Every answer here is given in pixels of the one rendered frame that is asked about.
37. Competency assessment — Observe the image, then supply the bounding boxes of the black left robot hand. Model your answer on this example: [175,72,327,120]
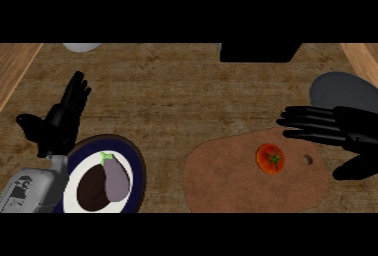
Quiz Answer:
[15,70,93,159]

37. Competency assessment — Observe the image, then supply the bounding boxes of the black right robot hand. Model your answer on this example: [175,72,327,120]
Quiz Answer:
[275,105,378,182]

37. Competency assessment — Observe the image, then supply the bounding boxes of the dark grey pan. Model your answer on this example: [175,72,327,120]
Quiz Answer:
[309,71,378,114]

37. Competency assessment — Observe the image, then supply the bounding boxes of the red tomato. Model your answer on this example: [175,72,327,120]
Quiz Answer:
[254,143,287,175]

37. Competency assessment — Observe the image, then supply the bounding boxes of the brown wooden cutting board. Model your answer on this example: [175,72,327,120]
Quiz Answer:
[183,125,331,214]

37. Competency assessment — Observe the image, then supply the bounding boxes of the purple eggplant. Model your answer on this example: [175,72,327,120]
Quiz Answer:
[76,151,132,212]

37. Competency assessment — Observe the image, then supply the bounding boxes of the blue and white plate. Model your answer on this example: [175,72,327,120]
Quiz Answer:
[52,133,148,214]

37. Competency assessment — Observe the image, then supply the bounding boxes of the pale grey round object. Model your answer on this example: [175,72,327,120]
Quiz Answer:
[61,43,104,53]

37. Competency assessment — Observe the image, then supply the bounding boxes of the black appliance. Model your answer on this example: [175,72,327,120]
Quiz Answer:
[219,43,303,63]

